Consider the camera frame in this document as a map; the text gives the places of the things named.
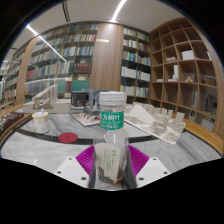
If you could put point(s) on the light blue spoon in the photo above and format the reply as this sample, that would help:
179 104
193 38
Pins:
42 111

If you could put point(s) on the clear plastic drink bottle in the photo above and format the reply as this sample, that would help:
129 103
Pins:
111 146

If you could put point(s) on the dark grey building model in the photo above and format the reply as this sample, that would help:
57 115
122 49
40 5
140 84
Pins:
85 98

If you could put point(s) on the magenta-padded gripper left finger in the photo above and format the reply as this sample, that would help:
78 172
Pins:
71 170

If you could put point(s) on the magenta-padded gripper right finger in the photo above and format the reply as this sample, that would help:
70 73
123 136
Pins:
151 170

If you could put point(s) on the white ceiling strip light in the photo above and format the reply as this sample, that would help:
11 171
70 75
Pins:
118 10

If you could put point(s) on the white cup with yellow rim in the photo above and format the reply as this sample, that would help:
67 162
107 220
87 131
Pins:
40 125

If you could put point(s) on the white ramp architectural model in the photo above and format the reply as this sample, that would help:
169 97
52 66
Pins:
46 103

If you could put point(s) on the large white city model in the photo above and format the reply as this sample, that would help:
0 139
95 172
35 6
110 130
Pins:
153 125

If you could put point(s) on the wooden cubby shelf unit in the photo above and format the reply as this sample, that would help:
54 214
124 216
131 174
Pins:
183 73

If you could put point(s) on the curved wooden slatted bench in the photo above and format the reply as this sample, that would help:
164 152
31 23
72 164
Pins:
13 107

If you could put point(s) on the small white columned model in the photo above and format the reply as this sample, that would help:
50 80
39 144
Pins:
85 119

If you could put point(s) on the brown architectural model on board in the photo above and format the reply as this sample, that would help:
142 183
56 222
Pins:
8 120

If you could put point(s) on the wall bookshelf full of books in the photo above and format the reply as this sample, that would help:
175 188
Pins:
66 56

